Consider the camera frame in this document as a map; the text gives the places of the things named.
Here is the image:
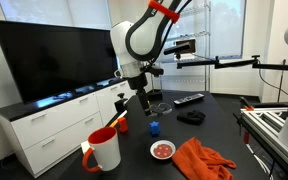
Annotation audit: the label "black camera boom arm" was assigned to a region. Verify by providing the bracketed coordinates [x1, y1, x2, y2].
[176, 54, 288, 72]

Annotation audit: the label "orange white flat stick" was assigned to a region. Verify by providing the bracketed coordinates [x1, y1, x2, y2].
[108, 109, 128, 128]

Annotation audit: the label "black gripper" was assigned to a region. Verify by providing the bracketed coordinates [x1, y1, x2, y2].
[127, 73, 153, 117]

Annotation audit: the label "orange block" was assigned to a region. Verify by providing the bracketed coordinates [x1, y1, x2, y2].
[117, 116, 129, 134]

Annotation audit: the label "black cloth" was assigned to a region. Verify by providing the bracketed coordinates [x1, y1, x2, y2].
[176, 109, 207, 126]

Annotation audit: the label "large black television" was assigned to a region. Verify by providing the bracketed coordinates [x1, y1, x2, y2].
[0, 18, 120, 105]

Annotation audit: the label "black cable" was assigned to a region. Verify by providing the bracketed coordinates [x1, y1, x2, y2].
[257, 66, 288, 100]

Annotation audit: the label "clear safety glasses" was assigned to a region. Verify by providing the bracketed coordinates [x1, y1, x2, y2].
[149, 102, 173, 117]

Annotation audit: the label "orange black clamp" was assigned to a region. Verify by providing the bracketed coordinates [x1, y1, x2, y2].
[239, 96, 256, 112]

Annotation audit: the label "blue star block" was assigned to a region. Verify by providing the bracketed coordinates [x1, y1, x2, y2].
[149, 120, 161, 137]

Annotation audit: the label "white roller blind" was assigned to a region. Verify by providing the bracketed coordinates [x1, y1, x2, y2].
[0, 0, 113, 31]

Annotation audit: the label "white mug red interior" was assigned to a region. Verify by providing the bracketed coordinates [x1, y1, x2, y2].
[81, 125, 122, 173]

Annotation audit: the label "black clamp knob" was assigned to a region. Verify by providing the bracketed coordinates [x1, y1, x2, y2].
[113, 92, 129, 114]

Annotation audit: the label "black remote control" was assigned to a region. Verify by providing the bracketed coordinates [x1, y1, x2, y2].
[173, 92, 206, 107]

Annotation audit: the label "small white plate red food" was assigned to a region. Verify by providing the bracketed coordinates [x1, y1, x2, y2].
[149, 139, 177, 160]

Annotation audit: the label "white drawer cabinet black top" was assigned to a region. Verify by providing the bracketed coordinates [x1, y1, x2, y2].
[0, 75, 137, 178]

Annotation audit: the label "orange cloth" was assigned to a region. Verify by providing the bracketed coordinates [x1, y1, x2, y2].
[171, 136, 238, 180]

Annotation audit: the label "black stereo camera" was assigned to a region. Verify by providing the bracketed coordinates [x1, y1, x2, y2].
[163, 38, 197, 57]

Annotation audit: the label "aluminium extrusion frame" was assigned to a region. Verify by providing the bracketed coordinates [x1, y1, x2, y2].
[233, 106, 288, 180]

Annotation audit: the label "bright window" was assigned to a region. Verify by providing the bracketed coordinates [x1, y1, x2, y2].
[165, 0, 248, 61]

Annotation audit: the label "white pad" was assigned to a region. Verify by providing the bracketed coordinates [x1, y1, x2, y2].
[80, 139, 91, 155]

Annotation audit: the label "metal wire shelf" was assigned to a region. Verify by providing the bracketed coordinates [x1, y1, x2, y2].
[148, 0, 212, 93]

